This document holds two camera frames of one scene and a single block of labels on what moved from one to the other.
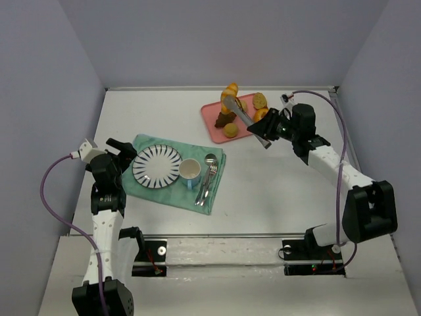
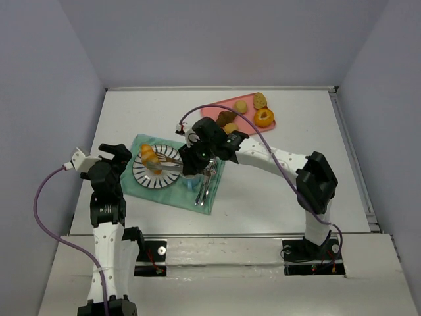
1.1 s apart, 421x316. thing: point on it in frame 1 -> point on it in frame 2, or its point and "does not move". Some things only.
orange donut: (259, 114) does not move
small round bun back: (245, 105) does not move
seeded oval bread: (259, 101) does not move
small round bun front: (230, 130) does not move
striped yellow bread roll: (231, 89) -> (148, 155)
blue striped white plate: (156, 166) does not move
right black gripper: (272, 125) -> (189, 161)
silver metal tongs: (234, 103) -> (167, 162)
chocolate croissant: (223, 119) does not move
